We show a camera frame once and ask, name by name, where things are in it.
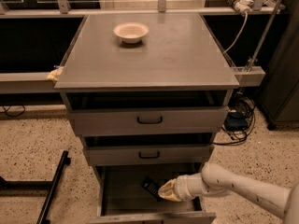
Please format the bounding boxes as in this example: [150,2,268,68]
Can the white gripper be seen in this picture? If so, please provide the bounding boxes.
[159,173,209,202]

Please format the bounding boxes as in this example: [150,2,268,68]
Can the black rxbar chocolate bar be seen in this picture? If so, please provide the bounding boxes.
[141,176,162,202]

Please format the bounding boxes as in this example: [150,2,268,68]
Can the bottom grey drawer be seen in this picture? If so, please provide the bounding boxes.
[88,163,216,224]

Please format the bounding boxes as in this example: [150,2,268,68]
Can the grey drawer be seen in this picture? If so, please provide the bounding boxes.
[67,106,228,136]
[83,144,214,166]
[88,163,216,224]

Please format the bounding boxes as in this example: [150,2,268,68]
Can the middle grey drawer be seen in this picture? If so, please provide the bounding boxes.
[83,144,214,166]

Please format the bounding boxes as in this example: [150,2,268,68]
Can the top grey drawer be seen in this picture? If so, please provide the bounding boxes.
[67,106,228,136]

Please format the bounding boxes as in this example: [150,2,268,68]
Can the grey drawer cabinet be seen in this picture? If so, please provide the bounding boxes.
[54,12,240,224]

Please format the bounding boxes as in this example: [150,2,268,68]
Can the dark grey cabinet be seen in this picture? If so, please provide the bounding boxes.
[259,0,299,130]

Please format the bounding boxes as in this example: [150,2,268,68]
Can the thin metal rod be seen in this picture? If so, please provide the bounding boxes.
[244,0,282,72]

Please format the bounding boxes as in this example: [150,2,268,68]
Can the black metal stand base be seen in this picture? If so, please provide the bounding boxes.
[0,150,71,224]

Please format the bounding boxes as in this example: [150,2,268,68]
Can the white bowl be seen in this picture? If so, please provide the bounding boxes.
[113,22,150,44]

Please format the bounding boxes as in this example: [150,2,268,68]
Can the yellow tape wad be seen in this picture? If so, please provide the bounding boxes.
[47,67,64,81]

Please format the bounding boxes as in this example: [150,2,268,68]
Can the power strip with plug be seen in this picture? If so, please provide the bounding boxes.
[226,0,253,15]

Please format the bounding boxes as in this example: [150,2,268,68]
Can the black floor cables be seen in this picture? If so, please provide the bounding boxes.
[213,95,257,147]

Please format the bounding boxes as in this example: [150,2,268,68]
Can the black cable on left floor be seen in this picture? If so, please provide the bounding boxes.
[1,105,26,118]

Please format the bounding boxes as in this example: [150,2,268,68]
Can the white power cable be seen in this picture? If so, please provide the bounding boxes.
[221,10,249,56]

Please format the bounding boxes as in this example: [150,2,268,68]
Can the grey metal rail frame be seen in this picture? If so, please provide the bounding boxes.
[0,0,286,95]

